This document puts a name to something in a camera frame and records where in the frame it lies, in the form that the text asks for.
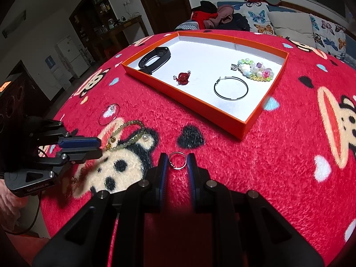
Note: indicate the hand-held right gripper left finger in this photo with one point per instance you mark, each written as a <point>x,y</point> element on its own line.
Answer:
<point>164,172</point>

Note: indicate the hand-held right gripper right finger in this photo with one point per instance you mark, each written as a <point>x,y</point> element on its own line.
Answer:
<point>192,172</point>

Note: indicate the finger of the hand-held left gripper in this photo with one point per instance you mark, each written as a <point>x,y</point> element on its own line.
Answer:
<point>83,155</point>
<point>80,143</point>

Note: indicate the large plain hoop earring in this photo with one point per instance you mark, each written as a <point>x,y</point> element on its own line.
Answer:
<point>214,88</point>

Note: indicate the red bead ornament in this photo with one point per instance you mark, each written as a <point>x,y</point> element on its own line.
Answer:
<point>183,78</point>

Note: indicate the orange shallow box tray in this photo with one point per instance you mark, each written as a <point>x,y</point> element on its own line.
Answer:
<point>205,58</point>

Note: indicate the black smart band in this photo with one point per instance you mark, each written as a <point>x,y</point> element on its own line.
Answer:
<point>161,54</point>

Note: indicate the person's left hand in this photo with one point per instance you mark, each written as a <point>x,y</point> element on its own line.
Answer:
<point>7,200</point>

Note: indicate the silver hoop earring with pearl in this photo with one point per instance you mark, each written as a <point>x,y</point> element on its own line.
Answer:
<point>112,107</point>

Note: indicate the dark cabinet with orange display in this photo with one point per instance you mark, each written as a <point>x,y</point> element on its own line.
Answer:
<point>25,94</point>

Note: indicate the white appliance with blue label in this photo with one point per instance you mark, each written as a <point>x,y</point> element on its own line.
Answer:
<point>57,72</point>

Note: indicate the red printed monkey blanket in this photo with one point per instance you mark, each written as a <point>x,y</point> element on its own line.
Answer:
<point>278,158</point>

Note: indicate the white refrigerator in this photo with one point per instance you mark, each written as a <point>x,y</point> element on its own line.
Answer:
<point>69,55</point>

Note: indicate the dark shelf cabinet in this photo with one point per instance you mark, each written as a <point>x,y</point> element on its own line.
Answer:
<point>91,19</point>

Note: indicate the wooden side table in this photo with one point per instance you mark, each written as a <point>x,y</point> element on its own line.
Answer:
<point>130,22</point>

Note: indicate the pile of clothes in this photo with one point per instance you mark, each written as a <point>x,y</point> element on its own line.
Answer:
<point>219,16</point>

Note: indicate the dark wooden door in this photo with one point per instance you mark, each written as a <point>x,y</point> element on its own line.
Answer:
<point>164,0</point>

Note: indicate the butterfly print cushion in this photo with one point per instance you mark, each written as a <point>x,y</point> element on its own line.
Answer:
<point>260,16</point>
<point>329,37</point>

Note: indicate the blue sofa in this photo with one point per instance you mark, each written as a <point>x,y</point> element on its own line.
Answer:
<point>226,5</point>

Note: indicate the grey cushion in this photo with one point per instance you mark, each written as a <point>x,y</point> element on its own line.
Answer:
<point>292,26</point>

